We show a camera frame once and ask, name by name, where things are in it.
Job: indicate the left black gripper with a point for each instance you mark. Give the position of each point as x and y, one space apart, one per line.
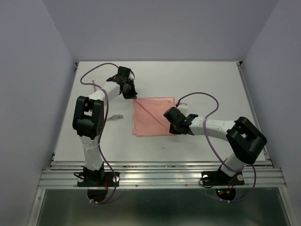
132 95

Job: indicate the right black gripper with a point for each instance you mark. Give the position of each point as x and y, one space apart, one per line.
173 130

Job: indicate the pink cloth napkin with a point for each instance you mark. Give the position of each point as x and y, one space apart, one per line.
148 116

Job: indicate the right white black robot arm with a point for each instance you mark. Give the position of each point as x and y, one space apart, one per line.
246 141

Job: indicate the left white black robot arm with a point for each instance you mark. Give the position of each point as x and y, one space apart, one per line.
90 114

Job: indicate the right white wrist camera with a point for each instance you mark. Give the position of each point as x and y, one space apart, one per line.
183 108

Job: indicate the pink handled fork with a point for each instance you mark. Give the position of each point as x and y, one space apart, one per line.
115 117

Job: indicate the aluminium rail frame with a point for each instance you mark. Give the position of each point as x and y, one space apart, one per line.
159 175

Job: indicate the pink handled knife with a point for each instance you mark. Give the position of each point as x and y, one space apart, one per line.
94 87

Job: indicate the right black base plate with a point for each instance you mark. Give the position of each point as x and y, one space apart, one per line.
219 178

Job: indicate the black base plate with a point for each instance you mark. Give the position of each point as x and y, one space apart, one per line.
107 180
219 178

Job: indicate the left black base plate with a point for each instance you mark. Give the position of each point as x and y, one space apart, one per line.
107 180

